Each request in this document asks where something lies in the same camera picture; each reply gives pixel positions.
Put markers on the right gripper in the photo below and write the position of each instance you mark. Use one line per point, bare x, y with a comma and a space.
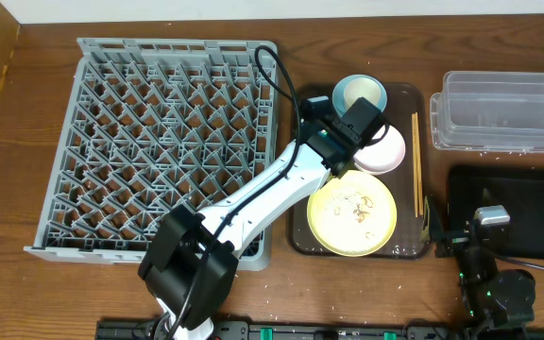
449, 239

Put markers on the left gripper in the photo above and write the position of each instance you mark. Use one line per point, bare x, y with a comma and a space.
364, 126

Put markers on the pink white bowl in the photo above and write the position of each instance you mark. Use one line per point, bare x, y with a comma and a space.
384, 156

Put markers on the light blue bowl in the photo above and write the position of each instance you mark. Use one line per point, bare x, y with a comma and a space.
338, 95

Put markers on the white plastic cup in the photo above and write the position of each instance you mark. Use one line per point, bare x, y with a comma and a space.
362, 87

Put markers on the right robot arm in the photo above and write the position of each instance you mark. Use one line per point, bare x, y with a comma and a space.
500, 302

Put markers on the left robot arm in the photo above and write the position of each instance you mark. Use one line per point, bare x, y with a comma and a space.
191, 263

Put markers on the clear plastic waste bin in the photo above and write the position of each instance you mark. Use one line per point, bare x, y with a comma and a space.
489, 111

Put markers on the yellow plate with scraps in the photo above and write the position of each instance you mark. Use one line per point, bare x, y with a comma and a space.
352, 216

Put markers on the dark brown serving tray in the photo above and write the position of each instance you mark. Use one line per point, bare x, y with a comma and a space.
404, 100

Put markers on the black tray bin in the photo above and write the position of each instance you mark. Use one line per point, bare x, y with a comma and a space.
519, 191

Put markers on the grey plastic dish rack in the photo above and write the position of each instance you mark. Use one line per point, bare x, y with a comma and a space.
152, 124

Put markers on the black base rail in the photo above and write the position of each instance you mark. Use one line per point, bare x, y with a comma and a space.
240, 330

